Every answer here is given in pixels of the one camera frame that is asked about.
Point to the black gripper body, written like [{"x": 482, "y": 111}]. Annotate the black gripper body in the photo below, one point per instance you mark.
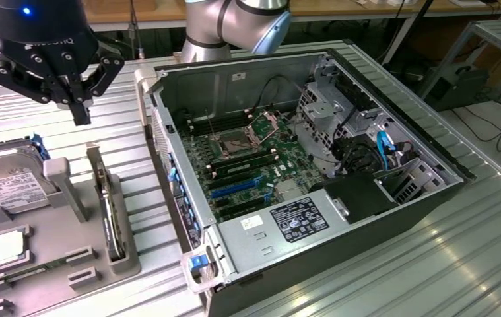
[{"x": 43, "y": 29}]

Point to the graphics card with fan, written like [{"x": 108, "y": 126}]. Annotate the graphics card with fan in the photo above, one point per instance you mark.
[{"x": 110, "y": 204}]

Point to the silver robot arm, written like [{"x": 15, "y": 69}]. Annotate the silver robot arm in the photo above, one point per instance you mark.
[{"x": 242, "y": 20}]

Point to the silver hard disk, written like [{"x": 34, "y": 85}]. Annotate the silver hard disk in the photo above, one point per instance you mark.
[{"x": 8, "y": 178}]

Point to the thin metal locking lever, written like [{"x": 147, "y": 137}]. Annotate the thin metal locking lever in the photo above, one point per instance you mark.
[{"x": 211, "y": 125}]

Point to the CPU socket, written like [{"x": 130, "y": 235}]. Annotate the CPU socket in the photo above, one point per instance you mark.
[{"x": 236, "y": 143}]

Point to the metal socket cover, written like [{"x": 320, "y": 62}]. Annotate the metal socket cover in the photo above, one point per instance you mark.
[{"x": 268, "y": 115}]

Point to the installed RAM stick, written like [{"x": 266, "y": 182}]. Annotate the installed RAM stick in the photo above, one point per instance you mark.
[{"x": 242, "y": 165}]

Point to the blue expansion slot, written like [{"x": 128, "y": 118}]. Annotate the blue expansion slot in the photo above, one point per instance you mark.
[{"x": 236, "y": 186}]

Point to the grey parts rack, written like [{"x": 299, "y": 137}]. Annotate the grey parts rack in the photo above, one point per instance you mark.
[{"x": 56, "y": 237}]

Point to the silver CPU chip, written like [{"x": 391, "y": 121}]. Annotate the silver CPU chip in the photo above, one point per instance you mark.
[{"x": 6, "y": 247}]

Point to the metal disk bay cage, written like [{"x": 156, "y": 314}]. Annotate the metal disk bay cage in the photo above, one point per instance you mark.
[{"x": 320, "y": 109}]

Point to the green motherboard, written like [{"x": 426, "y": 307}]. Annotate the green motherboard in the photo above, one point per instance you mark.
[{"x": 294, "y": 158}]

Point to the black expansion slot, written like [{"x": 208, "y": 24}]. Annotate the black expansion slot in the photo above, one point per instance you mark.
[{"x": 243, "y": 204}]

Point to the silver chipset heat sink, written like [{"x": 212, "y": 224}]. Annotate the silver chipset heat sink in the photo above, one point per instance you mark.
[{"x": 290, "y": 190}]

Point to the green RAM stick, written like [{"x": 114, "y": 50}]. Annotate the green RAM stick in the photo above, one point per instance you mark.
[{"x": 34, "y": 272}]

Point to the blue case latch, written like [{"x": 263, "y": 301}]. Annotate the blue case latch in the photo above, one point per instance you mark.
[{"x": 198, "y": 262}]

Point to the grey power supply unit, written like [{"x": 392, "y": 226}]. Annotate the grey power supply unit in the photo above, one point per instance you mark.
[{"x": 250, "y": 244}]

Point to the black plastic air shroud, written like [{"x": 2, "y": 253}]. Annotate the black plastic air shroud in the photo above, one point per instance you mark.
[{"x": 360, "y": 198}]

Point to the open black PC case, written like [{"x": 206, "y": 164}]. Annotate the open black PC case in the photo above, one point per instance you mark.
[{"x": 364, "y": 237}]

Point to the black box under desk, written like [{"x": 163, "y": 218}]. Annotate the black box under desk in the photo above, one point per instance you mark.
[{"x": 462, "y": 86}]

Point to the wooden desk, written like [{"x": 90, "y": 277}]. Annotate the wooden desk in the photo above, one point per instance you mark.
[{"x": 452, "y": 10}]

